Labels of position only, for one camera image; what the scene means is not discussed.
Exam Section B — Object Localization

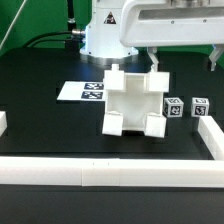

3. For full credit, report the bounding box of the white chair back frame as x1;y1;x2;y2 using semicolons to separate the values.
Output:
103;64;170;93

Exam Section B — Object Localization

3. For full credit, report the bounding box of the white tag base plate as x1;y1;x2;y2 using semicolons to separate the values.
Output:
57;81;104;101

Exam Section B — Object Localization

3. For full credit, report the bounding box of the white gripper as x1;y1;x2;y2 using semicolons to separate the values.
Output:
119;0;224;72

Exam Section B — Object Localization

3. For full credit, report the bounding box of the white chair seat part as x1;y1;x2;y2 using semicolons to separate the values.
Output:
104;88;165;133

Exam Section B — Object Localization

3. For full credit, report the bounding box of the white cord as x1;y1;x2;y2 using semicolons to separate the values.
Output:
0;0;28;51

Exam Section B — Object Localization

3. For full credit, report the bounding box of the white tagged cube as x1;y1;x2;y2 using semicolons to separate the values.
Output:
191;97;210;117
164;97;184;118

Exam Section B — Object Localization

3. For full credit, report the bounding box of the black cable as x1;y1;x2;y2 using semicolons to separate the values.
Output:
24;29;87;48

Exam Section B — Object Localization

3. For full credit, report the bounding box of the white U-shaped fence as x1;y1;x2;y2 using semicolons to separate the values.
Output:
0;116;224;188

